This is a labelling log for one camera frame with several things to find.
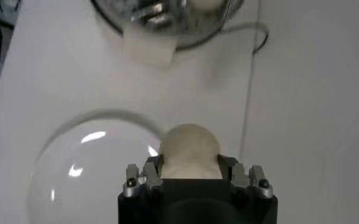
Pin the perforated steel steamer basket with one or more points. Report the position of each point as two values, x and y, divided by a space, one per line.
154 15

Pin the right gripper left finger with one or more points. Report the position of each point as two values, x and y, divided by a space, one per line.
150 179

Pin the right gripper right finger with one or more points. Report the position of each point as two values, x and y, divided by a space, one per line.
238 179

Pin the white steamed baozi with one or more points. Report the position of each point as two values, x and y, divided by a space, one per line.
189 149

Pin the white round plate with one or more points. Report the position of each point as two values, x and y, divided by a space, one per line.
90 182

